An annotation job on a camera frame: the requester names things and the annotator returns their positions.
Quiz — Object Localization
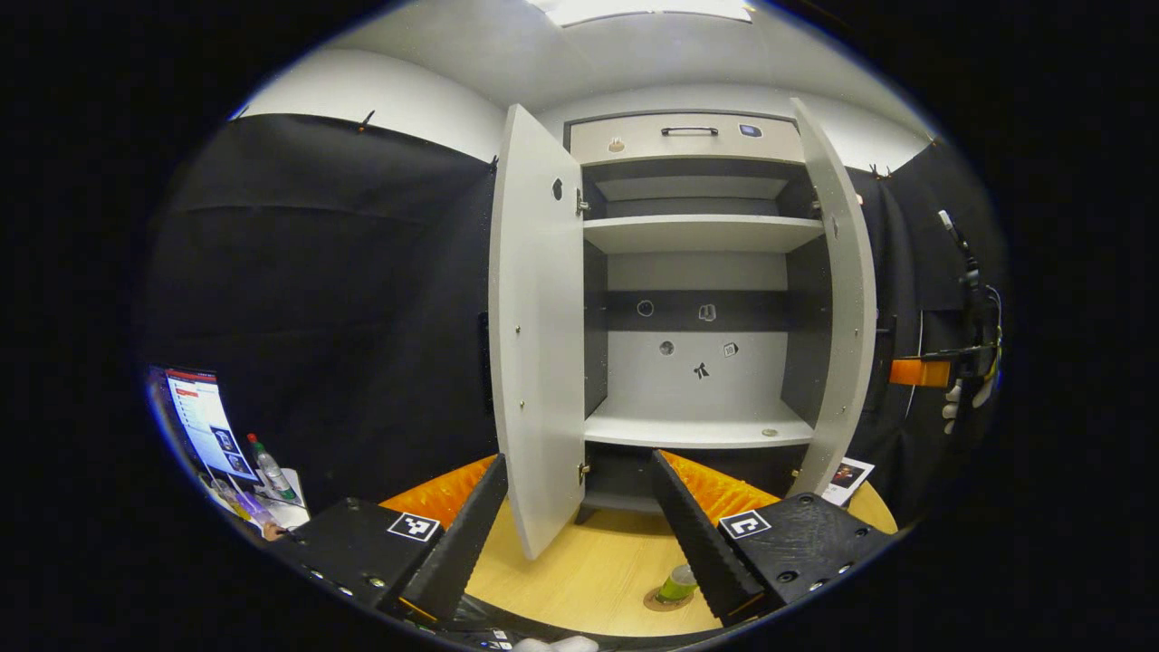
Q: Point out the green label plastic bottle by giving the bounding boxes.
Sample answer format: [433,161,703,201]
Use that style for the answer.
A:
[656,563,700,606]

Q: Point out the ceiling light panel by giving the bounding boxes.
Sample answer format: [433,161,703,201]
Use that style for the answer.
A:
[530,0,754,28]

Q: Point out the grey cabinet door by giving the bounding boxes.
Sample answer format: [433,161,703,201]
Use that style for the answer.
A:
[487,104,588,561]
[786,98,877,499]

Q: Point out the white paper sheet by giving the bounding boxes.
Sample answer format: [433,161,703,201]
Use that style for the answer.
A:
[263,466,313,531]

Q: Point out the computer monitor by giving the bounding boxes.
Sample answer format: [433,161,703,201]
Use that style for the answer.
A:
[149,365,259,481]

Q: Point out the grey cabinet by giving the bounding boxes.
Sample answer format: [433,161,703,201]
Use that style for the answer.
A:
[566,109,834,526]

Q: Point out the small red cap bottle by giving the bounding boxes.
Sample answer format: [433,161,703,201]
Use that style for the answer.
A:
[246,433,298,502]

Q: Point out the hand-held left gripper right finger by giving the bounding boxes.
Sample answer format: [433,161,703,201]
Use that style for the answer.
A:
[650,449,897,628]

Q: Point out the white photo cover book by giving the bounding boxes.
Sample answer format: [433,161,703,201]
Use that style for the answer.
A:
[819,457,876,506]

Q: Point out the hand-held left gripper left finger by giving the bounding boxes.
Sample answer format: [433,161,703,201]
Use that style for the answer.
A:
[263,453,510,626]

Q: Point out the black backdrop cloth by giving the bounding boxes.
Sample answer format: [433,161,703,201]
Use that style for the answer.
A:
[136,113,1011,526]

